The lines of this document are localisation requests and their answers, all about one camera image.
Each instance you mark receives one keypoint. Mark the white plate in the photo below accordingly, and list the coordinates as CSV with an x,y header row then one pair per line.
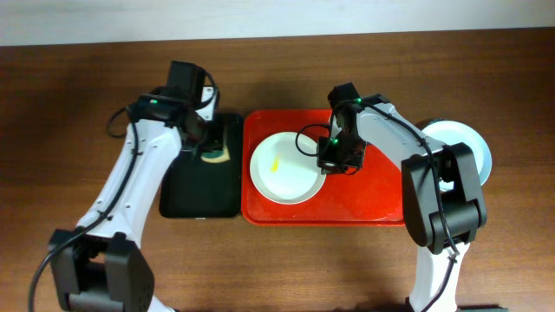
x,y
281,173

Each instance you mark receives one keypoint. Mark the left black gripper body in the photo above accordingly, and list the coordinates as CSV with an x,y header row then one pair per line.
x,y
212,137

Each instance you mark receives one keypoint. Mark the green yellow sponge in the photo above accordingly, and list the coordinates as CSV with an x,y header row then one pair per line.
x,y
216,156

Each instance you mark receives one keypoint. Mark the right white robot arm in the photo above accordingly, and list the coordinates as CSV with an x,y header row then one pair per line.
x,y
442,200

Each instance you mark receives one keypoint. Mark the black rectangular tray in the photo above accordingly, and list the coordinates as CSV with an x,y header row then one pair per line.
x,y
196,189

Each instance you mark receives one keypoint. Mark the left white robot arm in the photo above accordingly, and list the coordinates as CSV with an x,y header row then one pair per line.
x,y
98,266

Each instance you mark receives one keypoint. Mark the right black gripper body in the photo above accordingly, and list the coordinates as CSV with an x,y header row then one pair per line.
x,y
342,152

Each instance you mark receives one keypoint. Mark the red plastic tray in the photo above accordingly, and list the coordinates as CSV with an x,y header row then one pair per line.
x,y
371,197

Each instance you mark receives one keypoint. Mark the light blue plate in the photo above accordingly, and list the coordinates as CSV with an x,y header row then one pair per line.
x,y
453,132

